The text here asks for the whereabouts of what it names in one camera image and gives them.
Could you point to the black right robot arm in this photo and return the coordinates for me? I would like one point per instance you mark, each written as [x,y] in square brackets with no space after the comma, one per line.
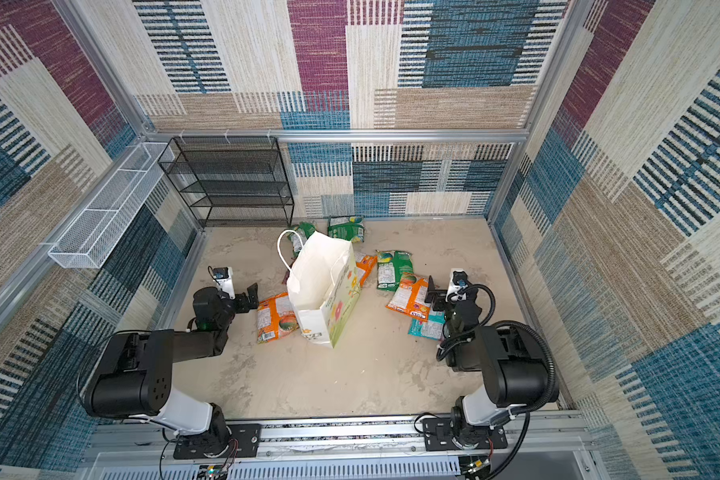
[515,363]

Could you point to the black wire shelf rack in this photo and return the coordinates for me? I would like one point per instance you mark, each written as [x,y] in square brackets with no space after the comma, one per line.
[230,181]

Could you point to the teal snack bag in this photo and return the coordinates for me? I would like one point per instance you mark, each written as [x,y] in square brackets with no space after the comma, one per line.
[432,328]

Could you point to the small orange snack bag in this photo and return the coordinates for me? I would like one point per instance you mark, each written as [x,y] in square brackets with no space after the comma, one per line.
[365,264]

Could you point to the white mesh wall basket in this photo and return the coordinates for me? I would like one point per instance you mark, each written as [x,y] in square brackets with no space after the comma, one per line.
[93,234]

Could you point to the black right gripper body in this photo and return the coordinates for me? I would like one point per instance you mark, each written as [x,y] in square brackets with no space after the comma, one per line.
[442,301]

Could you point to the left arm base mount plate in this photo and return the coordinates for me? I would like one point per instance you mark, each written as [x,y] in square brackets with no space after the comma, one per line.
[235,440]

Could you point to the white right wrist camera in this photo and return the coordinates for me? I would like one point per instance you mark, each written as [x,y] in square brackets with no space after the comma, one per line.
[457,286]

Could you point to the green snack bag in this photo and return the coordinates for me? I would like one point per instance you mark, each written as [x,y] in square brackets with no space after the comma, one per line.
[393,268]
[299,235]
[349,228]

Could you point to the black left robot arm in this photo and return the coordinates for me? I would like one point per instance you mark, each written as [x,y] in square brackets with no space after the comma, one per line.
[133,377]

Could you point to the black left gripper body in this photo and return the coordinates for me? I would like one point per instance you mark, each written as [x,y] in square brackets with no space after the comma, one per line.
[240,301]

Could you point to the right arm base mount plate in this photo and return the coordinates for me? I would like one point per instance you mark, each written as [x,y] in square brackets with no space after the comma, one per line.
[443,434]

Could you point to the white paper bag with print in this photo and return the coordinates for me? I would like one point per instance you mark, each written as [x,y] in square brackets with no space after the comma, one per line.
[323,286]

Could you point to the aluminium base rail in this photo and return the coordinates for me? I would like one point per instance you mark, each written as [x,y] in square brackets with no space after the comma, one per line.
[557,445]

